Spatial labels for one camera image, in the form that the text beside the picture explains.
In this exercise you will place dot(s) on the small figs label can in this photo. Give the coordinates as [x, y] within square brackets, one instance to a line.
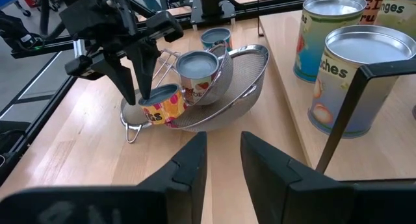
[162, 110]

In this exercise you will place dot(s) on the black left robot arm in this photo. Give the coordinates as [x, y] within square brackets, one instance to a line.
[211, 3]

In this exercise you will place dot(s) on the pink and green label can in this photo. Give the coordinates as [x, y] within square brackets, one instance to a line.
[372, 6]

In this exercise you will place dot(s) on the oranges label tin can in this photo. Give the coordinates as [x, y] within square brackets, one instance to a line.
[398, 16]

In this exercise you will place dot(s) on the large metal mesh strainer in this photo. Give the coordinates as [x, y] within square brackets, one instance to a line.
[240, 84]

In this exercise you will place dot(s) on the wooden shelf with black legs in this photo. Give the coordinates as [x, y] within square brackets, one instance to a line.
[390, 152]

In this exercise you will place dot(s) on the small teal tin can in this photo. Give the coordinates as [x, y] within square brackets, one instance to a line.
[216, 35]

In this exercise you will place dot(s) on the black box with green light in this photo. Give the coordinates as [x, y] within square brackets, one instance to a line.
[13, 29]

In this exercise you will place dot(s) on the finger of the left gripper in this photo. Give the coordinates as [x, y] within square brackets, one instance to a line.
[117, 71]
[144, 65]

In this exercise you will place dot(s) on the peaches label tin can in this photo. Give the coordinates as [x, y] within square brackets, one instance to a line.
[367, 48]

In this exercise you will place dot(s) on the blue green label tin can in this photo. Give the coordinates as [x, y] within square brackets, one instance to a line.
[325, 45]

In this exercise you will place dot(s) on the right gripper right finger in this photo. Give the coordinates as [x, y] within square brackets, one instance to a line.
[263, 178]

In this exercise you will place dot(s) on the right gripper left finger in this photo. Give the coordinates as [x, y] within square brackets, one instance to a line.
[191, 172]

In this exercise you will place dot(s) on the tomatoes label tin can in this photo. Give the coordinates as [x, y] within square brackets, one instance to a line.
[196, 66]

